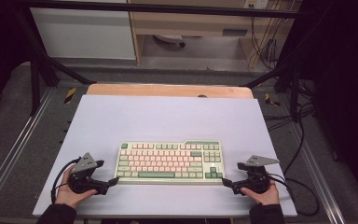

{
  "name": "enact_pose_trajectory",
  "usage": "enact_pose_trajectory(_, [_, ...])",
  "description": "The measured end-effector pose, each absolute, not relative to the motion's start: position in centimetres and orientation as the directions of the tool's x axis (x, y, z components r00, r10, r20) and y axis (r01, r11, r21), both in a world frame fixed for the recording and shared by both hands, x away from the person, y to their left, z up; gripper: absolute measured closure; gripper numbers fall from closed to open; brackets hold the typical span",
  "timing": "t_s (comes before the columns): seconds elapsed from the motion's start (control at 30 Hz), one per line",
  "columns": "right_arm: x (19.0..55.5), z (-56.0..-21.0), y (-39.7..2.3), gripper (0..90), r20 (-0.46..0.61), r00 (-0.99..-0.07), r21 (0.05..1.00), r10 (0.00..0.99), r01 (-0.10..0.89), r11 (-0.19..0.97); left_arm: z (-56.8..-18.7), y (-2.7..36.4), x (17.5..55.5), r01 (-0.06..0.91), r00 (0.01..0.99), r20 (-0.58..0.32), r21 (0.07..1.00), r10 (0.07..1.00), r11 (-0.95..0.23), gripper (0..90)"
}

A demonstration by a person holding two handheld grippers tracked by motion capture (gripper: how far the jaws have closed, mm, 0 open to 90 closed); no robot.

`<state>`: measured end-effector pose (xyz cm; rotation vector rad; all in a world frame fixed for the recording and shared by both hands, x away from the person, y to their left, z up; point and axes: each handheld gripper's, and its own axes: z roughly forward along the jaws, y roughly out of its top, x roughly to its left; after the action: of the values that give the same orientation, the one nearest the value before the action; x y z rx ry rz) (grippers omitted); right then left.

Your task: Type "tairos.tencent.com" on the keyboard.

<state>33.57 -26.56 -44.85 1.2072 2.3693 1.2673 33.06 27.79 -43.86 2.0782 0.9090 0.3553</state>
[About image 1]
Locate green and cream keyboard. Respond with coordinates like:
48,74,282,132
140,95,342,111
114,139,227,186

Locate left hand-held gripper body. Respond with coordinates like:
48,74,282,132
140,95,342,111
68,152,111,196

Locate black metal crossbar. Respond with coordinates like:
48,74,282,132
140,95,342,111
21,0,302,20

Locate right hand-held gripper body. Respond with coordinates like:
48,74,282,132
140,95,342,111
231,155,280,195

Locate white power outlet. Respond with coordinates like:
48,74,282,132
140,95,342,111
243,0,269,10

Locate black floor cables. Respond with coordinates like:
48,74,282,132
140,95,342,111
262,102,317,175

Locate office chair base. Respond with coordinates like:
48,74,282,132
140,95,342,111
153,34,186,49

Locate white cabinet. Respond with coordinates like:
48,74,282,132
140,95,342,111
29,0,137,61

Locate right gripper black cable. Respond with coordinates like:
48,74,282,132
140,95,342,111
267,172,321,217

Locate hanging cable bundle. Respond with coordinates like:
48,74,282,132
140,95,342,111
250,15,282,72

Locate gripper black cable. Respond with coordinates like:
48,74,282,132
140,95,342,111
267,172,321,217
50,157,82,204

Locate person's left hand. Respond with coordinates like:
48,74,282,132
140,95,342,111
55,164,98,209

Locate metal floor rail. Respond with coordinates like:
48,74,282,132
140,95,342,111
0,88,54,213
287,120,347,224

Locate dark curtain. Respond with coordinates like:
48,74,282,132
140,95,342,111
0,0,34,125
301,0,358,213

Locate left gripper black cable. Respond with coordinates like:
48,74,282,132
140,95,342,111
50,157,82,204

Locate yellow black hazard tape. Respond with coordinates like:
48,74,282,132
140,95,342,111
264,92,281,107
63,87,77,105

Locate wooden desk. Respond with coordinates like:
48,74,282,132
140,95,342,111
127,0,302,69

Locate person's right hand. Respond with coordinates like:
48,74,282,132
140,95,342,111
241,180,281,206

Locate black metal stand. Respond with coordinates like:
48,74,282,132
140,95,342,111
243,55,312,123
12,8,97,117

